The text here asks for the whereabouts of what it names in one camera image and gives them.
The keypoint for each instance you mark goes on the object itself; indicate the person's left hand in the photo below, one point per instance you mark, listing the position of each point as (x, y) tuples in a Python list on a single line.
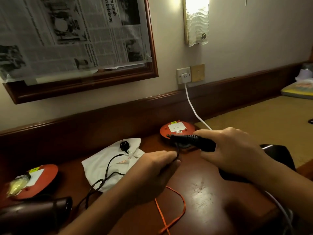
[(149, 176)]

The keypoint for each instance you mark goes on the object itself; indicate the person's right hand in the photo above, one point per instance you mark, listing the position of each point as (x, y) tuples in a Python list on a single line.
[(234, 154)]

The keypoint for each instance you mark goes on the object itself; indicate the person's right thumb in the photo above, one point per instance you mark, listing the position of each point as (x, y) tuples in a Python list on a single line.
[(212, 157)]

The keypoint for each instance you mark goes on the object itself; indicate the person's left thumb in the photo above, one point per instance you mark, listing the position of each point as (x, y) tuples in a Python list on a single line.
[(172, 168)]

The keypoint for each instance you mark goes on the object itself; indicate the black hair dryer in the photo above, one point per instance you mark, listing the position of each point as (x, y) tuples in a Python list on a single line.
[(195, 141)]

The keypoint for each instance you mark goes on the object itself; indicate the person's left forearm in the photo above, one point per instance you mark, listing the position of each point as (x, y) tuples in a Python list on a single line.
[(102, 210)]

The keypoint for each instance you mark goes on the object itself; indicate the person's right forearm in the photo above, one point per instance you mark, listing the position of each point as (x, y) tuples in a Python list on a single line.
[(288, 185)]

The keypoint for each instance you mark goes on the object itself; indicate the orange extension reel with socket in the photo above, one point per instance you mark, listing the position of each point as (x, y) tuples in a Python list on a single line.
[(181, 128), (42, 178)]

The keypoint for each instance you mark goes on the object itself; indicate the beige desk mat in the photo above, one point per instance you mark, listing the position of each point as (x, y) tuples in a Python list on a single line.
[(264, 117)]

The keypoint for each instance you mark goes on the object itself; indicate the yellow green booklet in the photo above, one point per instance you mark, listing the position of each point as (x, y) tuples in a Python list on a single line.
[(299, 89)]

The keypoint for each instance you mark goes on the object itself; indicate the wooden framed mirror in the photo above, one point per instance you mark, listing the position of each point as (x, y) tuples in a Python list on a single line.
[(97, 79)]

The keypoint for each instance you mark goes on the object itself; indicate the white crumpled paper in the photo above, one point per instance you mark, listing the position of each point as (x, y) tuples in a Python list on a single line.
[(304, 74)]

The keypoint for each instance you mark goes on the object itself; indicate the dark brown hair dryer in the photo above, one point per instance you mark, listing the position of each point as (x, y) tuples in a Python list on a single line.
[(31, 214)]

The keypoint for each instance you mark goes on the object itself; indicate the small yellow plastic bag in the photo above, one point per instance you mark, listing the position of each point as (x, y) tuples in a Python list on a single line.
[(16, 185)]

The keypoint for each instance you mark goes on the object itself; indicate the newspaper sheet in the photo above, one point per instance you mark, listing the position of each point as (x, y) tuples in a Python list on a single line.
[(68, 34)]

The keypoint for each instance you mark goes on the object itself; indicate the dark wooden desk back rail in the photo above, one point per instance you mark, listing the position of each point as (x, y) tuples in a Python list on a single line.
[(122, 119)]

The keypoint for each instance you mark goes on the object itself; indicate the gold wall switch plate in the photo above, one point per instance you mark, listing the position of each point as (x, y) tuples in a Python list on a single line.
[(197, 73)]

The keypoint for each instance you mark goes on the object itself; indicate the white wall socket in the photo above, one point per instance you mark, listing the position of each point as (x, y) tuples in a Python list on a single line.
[(179, 72)]

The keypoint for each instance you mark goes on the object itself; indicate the wall lamp with glass shade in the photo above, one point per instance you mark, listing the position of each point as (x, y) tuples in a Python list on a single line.
[(196, 19)]

